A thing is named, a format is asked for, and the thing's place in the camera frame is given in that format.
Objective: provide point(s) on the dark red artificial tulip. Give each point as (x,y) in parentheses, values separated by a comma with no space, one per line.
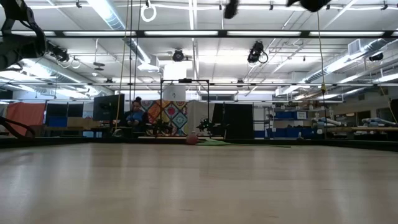
(191,139)

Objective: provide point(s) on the black ceiling light track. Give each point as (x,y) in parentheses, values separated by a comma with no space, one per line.
(280,84)
(222,33)

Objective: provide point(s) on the small black robot arm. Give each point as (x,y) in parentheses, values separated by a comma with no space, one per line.
(205,125)
(158,127)

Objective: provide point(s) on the silver ventilation duct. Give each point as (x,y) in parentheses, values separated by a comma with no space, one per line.
(109,18)
(342,62)
(62,74)

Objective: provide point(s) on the colourful patterned quilt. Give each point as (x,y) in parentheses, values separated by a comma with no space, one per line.
(171,115)

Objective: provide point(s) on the brown cardboard box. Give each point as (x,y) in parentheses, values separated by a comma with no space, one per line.
(77,122)

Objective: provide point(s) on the person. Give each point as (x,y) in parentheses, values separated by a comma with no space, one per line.
(136,116)

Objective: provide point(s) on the blue panel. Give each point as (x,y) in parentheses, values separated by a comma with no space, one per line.
(57,122)

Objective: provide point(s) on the black partition panel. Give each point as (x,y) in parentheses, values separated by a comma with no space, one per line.
(236,119)

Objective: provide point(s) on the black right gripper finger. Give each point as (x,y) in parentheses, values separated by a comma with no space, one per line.
(231,8)

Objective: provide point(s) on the black computer monitor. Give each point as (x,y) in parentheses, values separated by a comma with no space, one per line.
(109,107)

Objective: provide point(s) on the white hanging box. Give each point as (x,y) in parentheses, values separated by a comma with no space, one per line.
(174,93)

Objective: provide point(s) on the grey-blue rolled fabric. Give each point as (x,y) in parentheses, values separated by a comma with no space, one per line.
(374,121)

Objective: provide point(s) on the black ceiling camera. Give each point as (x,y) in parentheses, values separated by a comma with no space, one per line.
(60,54)
(376,57)
(255,53)
(178,56)

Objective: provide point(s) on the shelf with blue bins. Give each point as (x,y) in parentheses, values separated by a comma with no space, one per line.
(284,115)

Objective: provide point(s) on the white air vent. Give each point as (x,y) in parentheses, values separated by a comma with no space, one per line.
(354,46)

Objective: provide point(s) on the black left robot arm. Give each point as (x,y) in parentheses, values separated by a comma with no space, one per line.
(18,49)

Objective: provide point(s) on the wooden table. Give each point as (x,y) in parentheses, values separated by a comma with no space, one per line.
(373,128)

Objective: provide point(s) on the black metal rig frame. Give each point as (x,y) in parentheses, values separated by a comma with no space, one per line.
(185,81)

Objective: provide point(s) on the orange cloth panel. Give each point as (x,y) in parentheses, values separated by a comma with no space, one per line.
(26,116)

